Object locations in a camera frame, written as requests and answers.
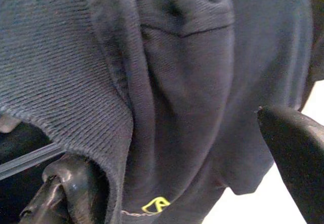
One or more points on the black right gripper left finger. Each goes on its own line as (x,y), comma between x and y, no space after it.
(76,191)

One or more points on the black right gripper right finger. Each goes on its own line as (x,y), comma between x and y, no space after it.
(298,163)

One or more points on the dark navy garment yellow logo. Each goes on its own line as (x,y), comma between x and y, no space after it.
(177,82)

